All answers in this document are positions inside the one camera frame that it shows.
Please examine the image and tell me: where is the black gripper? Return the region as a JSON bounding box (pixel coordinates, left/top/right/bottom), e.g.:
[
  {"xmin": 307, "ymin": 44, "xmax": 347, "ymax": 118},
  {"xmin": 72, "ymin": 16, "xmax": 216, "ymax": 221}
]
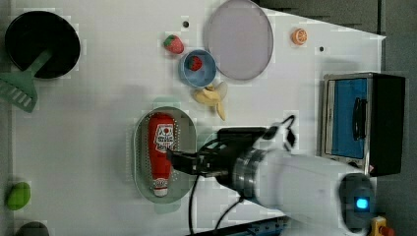
[{"xmin": 166, "ymin": 127, "xmax": 266, "ymax": 178}]

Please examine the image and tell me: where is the red plush ketchup bottle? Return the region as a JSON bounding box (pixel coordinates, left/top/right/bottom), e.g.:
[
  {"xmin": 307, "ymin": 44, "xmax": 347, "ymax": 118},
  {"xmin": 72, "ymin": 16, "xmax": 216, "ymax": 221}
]
[{"xmin": 148, "ymin": 113, "xmax": 175, "ymax": 198}]

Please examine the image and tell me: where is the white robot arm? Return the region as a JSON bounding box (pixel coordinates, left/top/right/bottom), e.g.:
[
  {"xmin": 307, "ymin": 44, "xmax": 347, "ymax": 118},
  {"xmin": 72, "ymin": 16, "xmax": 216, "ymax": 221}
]
[{"xmin": 167, "ymin": 124, "xmax": 375, "ymax": 236}]

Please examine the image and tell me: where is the grey-green oval strainer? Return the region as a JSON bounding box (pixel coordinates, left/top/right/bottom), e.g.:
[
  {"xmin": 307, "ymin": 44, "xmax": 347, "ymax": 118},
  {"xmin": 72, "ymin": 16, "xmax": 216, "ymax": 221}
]
[{"xmin": 132, "ymin": 106, "xmax": 197, "ymax": 205}]

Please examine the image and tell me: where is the mint green metal cup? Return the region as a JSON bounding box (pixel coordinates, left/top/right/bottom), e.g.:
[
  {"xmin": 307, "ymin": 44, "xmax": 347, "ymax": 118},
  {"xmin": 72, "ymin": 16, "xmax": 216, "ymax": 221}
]
[{"xmin": 197, "ymin": 132, "xmax": 217, "ymax": 149}]

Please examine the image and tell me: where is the peeled toy banana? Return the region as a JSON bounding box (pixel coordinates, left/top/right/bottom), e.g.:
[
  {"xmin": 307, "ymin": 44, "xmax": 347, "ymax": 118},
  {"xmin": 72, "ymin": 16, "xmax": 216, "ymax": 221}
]
[{"xmin": 194, "ymin": 82, "xmax": 228, "ymax": 121}]

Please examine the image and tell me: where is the blue bowl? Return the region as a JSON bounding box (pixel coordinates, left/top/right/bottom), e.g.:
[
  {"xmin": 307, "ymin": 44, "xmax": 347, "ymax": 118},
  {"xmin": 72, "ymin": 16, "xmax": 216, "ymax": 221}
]
[{"xmin": 178, "ymin": 49, "xmax": 217, "ymax": 89}]

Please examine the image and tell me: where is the red strawberry in bowl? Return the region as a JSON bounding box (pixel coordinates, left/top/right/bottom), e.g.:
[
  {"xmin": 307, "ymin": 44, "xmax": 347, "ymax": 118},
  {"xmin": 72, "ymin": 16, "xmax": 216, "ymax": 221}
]
[{"xmin": 187, "ymin": 56, "xmax": 203, "ymax": 72}]

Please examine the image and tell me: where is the red strawberry on table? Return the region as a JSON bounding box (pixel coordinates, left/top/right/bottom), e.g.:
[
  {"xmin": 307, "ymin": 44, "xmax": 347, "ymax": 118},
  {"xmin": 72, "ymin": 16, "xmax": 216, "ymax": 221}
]
[{"xmin": 163, "ymin": 34, "xmax": 184, "ymax": 54}]

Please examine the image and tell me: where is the lilac oval plate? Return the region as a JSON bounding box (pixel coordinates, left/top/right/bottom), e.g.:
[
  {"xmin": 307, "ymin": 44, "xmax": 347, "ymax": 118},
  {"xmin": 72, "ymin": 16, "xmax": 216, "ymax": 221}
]
[{"xmin": 206, "ymin": 0, "xmax": 273, "ymax": 81}]

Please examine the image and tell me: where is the dark cylinder object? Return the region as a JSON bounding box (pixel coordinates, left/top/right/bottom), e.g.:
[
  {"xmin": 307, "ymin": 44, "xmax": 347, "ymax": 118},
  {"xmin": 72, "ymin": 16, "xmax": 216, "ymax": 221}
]
[{"xmin": 15, "ymin": 221, "xmax": 49, "ymax": 236}]

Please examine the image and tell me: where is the green round toy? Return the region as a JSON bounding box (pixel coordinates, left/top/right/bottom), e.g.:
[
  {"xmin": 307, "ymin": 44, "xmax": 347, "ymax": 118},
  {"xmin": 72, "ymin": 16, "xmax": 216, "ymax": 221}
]
[{"xmin": 6, "ymin": 182, "xmax": 31, "ymax": 210}]

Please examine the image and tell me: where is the orange slice toy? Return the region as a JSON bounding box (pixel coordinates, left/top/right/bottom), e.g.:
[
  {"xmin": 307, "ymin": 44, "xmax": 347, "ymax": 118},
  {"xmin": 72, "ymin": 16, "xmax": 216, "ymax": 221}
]
[{"xmin": 291, "ymin": 29, "xmax": 308, "ymax": 45}]

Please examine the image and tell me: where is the green spatula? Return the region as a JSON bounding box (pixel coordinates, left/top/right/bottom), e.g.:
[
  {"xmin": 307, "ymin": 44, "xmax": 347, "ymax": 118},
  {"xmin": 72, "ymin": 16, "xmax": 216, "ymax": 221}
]
[{"xmin": 0, "ymin": 50, "xmax": 52, "ymax": 113}]

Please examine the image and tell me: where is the black toaster oven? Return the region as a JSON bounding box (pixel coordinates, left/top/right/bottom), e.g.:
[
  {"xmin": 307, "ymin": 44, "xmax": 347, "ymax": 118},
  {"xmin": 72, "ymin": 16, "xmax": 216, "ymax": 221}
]
[{"xmin": 320, "ymin": 72, "xmax": 406, "ymax": 177}]

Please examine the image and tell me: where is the black cable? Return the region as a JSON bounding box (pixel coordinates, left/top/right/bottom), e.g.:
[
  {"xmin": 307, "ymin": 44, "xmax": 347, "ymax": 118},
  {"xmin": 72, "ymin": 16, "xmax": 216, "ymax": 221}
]
[{"xmin": 188, "ymin": 137, "xmax": 245, "ymax": 236}]

